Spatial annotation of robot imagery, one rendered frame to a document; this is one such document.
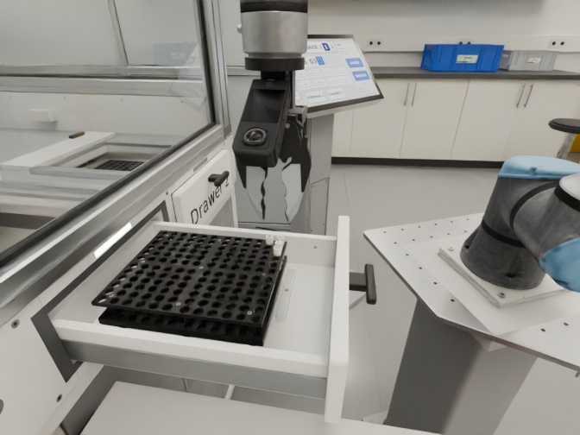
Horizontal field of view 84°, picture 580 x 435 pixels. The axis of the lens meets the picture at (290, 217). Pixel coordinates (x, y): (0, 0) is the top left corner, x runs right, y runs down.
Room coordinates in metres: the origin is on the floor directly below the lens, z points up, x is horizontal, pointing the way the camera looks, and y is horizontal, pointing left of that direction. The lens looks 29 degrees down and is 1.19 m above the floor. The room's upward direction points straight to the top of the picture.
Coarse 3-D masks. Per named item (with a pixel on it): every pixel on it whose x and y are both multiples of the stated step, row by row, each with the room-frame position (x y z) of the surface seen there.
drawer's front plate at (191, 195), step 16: (224, 160) 0.81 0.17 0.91; (192, 176) 0.65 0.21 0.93; (208, 176) 0.69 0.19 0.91; (176, 192) 0.57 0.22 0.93; (192, 192) 0.61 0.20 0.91; (208, 192) 0.68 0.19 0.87; (224, 192) 0.78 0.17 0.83; (176, 208) 0.56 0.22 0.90; (192, 208) 0.60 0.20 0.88; (208, 208) 0.67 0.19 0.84
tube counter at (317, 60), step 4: (308, 56) 1.34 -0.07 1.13; (312, 56) 1.35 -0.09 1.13; (316, 56) 1.36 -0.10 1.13; (320, 56) 1.38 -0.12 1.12; (324, 56) 1.39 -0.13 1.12; (328, 56) 1.40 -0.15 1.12; (332, 56) 1.42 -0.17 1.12; (336, 56) 1.43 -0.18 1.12; (340, 56) 1.45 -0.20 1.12; (312, 60) 1.33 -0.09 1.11; (316, 60) 1.34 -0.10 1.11; (320, 60) 1.36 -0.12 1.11; (324, 60) 1.37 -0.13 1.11; (328, 60) 1.39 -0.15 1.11; (332, 60) 1.40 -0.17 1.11; (336, 60) 1.41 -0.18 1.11; (340, 60) 1.43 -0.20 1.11; (312, 64) 1.32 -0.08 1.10; (316, 64) 1.33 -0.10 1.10; (320, 64) 1.35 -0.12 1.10; (324, 64) 1.36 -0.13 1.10; (328, 64) 1.37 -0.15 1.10; (332, 64) 1.39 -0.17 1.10; (336, 64) 1.40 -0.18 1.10; (340, 64) 1.42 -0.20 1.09
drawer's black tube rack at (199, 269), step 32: (160, 256) 0.40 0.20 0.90; (192, 256) 0.40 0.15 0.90; (224, 256) 0.40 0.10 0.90; (256, 256) 0.40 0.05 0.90; (128, 288) 0.33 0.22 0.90; (160, 288) 0.33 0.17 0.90; (192, 288) 0.33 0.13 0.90; (224, 288) 0.33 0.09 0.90; (256, 288) 0.33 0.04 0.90; (128, 320) 0.30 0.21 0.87; (160, 320) 0.30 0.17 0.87; (192, 320) 0.30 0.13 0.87; (224, 320) 0.27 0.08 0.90; (256, 320) 0.30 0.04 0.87
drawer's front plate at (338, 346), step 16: (336, 256) 0.37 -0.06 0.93; (336, 272) 0.33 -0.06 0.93; (336, 288) 0.30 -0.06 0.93; (336, 304) 0.27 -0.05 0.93; (336, 320) 0.25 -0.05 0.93; (336, 336) 0.23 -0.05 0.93; (336, 352) 0.21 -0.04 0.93; (336, 368) 0.20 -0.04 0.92; (336, 384) 0.20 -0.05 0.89; (336, 400) 0.20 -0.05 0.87; (336, 416) 0.20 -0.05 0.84
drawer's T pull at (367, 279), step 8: (368, 264) 0.36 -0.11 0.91; (352, 272) 0.35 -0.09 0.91; (368, 272) 0.35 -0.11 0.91; (352, 280) 0.33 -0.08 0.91; (360, 280) 0.33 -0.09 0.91; (368, 280) 0.33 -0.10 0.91; (352, 288) 0.32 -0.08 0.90; (360, 288) 0.32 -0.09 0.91; (368, 288) 0.31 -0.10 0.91; (368, 296) 0.30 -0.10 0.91
